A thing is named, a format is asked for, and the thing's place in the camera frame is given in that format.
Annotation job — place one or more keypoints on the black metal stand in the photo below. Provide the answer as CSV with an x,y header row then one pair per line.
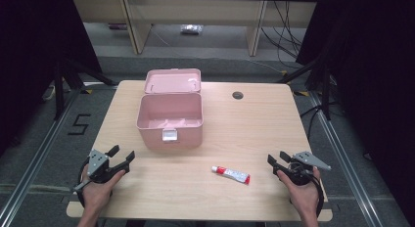
x,y
325,90
59,90

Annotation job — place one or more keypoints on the white red ointment tube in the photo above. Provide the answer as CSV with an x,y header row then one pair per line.
x,y
233,174

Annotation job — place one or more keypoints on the yellow black floor tape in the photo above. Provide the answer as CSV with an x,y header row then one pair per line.
x,y
300,93
86,91

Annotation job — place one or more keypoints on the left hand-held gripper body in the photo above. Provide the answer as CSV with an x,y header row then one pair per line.
x,y
97,162

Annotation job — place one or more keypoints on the person's left hand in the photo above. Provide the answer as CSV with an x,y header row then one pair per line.
x,y
96,194

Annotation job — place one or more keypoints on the person's right hand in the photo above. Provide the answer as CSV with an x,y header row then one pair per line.
x,y
303,194

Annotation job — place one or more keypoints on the aluminium floor rail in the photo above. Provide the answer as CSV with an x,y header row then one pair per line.
x,y
36,155
345,161

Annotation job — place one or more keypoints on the small pink flat object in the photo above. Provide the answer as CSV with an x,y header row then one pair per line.
x,y
117,26

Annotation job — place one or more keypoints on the light wooden desk frame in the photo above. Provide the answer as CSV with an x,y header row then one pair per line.
x,y
140,34

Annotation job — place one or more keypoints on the clear plastic bag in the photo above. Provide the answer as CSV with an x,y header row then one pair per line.
x,y
191,28

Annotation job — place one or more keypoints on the black curtain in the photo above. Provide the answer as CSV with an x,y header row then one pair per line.
x,y
375,73
32,57

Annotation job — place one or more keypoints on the pink plastic storage box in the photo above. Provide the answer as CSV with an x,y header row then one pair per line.
x,y
169,106

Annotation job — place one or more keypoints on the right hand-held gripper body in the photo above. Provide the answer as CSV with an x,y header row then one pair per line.
x,y
310,159

